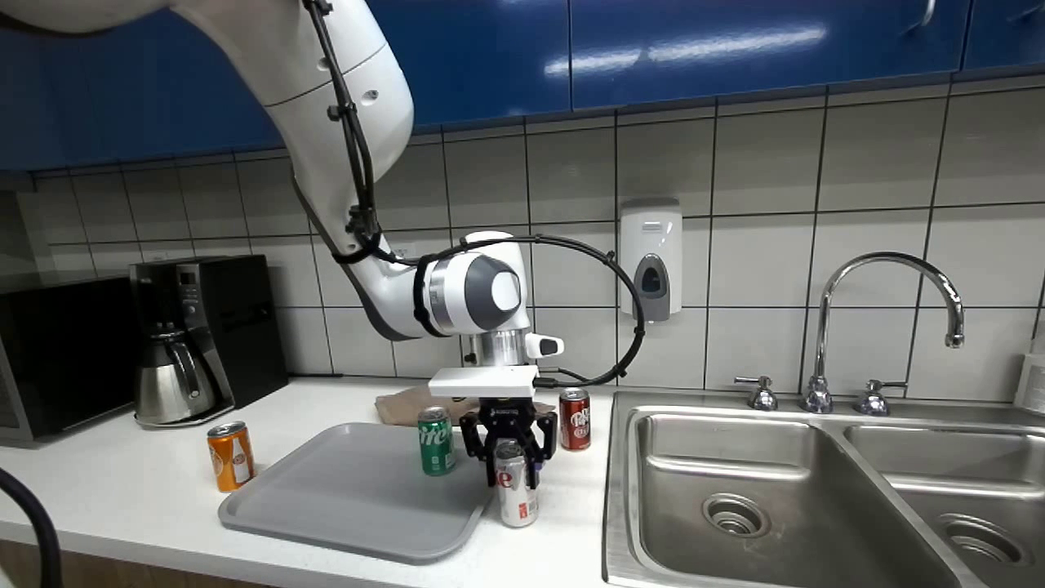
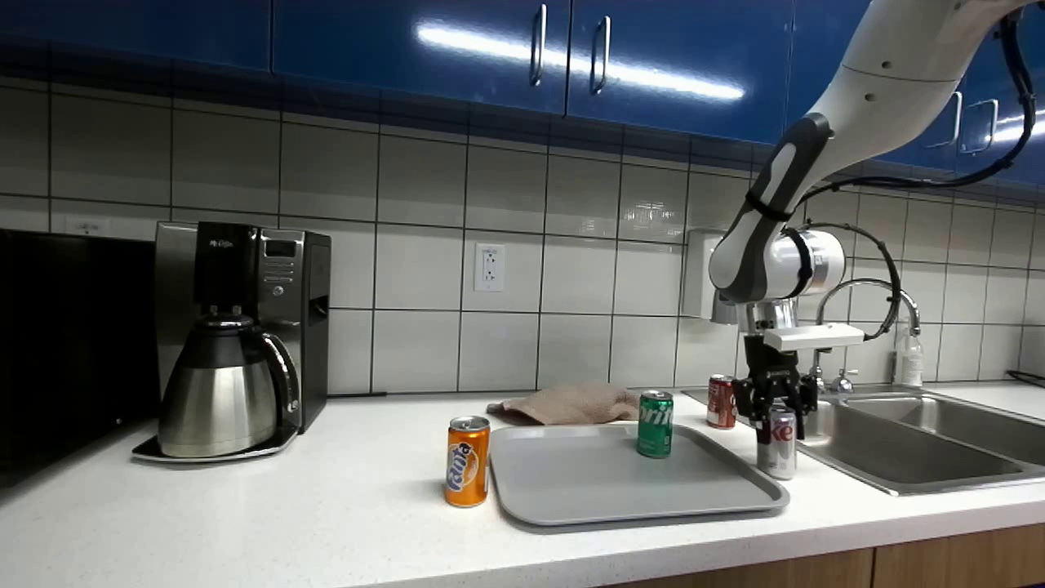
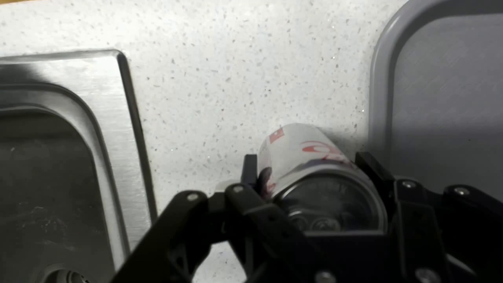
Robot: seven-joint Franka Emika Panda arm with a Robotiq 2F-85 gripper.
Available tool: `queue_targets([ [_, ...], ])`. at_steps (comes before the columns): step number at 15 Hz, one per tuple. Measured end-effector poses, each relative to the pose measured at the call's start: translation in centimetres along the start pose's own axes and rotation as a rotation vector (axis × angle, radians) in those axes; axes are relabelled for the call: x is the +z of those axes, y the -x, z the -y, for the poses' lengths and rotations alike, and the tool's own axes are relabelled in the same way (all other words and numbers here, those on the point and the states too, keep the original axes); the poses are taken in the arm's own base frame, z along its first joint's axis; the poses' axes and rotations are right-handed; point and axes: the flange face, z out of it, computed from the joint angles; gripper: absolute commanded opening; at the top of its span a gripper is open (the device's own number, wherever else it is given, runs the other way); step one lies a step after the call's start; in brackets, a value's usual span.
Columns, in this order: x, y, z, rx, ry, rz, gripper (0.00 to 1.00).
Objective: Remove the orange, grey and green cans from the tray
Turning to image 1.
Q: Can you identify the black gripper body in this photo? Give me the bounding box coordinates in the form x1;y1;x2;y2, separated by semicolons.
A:
473;396;545;439

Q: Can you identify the green soda can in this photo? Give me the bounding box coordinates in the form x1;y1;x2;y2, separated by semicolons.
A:
414;405;461;480

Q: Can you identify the silver soda can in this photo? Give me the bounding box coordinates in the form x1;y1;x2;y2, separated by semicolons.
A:
494;439;542;531

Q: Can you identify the orange soda can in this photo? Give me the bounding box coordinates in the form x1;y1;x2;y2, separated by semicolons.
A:
205;419;261;495

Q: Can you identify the grey plastic tray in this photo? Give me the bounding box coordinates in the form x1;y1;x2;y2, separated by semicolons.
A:
216;419;517;566

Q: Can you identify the red soda can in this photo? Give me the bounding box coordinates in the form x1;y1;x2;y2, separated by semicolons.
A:
555;386;593;453

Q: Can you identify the wooden cutting board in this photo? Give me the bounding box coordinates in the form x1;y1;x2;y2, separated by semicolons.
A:
371;379;483;430

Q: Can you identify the stainless steel double sink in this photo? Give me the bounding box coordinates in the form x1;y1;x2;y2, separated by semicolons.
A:
601;393;1045;588

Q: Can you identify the black coffee maker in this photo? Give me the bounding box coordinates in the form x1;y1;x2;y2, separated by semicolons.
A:
128;253;290;430

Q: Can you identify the chrome gooseneck faucet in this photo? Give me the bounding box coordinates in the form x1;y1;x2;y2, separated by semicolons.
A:
799;249;968;414

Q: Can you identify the steel coffee carafe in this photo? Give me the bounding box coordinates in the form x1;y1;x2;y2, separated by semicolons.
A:
134;322;222;430

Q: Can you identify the wooden base cabinet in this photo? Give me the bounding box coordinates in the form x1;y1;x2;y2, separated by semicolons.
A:
0;536;253;588

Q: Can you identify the black microwave oven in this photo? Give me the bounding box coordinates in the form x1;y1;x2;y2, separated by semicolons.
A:
0;273;143;452

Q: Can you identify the translucent soap bottle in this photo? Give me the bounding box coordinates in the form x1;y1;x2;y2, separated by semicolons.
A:
1010;308;1045;419

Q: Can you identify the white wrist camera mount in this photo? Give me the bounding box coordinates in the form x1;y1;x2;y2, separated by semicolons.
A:
424;334;567;402

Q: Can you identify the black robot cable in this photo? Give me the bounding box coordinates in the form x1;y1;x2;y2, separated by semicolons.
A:
304;0;651;393

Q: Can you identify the chrome faucet handle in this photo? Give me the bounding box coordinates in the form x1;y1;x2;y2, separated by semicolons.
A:
731;377;780;414
853;377;912;419

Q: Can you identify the white wall soap dispenser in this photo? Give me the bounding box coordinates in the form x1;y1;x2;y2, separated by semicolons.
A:
616;200;686;322

